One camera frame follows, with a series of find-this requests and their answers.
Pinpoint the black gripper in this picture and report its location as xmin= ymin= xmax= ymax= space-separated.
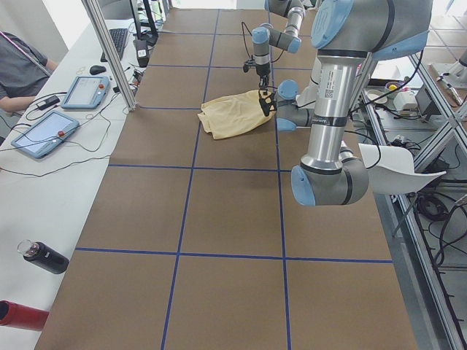
xmin=258 ymin=90 xmax=277 ymax=117
xmin=243 ymin=60 xmax=271 ymax=90

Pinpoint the cream long-sleeve graphic shirt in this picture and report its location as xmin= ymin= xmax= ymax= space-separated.
xmin=198 ymin=90 xmax=275 ymax=140

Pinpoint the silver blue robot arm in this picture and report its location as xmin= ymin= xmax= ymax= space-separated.
xmin=243 ymin=0 xmax=306 ymax=90
xmin=277 ymin=1 xmax=433 ymax=206

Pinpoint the green bowl with lemon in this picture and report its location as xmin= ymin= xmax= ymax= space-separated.
xmin=385 ymin=81 xmax=404 ymax=99

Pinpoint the white plastic chair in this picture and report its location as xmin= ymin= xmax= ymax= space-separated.
xmin=359 ymin=143 xmax=446 ymax=195

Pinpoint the black keyboard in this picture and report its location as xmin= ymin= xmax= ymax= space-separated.
xmin=109 ymin=28 xmax=128 ymax=60

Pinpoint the black computer mouse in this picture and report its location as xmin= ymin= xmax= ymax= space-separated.
xmin=89 ymin=65 xmax=107 ymax=75

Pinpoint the upper blue teach pendant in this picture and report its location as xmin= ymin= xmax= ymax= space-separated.
xmin=61 ymin=76 xmax=109 ymax=109

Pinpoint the blue teach pendant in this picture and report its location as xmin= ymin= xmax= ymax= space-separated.
xmin=11 ymin=112 xmax=80 ymax=159
xmin=61 ymin=76 xmax=109 ymax=109

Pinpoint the lower blue teach pendant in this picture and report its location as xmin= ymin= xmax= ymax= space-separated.
xmin=11 ymin=112 xmax=80 ymax=159

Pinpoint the person in blue shirt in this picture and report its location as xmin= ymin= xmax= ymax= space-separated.
xmin=1 ymin=32 xmax=58 ymax=113

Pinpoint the black water bottle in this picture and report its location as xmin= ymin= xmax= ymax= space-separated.
xmin=17 ymin=239 xmax=69 ymax=274

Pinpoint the red water bottle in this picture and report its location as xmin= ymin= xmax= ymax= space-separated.
xmin=1 ymin=300 xmax=49 ymax=331

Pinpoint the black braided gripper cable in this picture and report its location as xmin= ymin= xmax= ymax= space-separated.
xmin=240 ymin=20 xmax=285 ymax=66

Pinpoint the aluminium frame post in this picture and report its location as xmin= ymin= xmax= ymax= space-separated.
xmin=82 ymin=0 xmax=136 ymax=111

